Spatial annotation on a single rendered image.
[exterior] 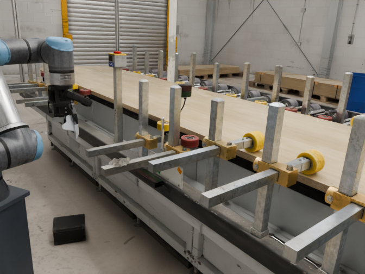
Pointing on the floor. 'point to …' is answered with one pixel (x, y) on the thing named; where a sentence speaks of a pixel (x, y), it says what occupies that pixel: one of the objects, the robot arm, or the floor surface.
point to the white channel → (171, 40)
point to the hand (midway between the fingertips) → (71, 134)
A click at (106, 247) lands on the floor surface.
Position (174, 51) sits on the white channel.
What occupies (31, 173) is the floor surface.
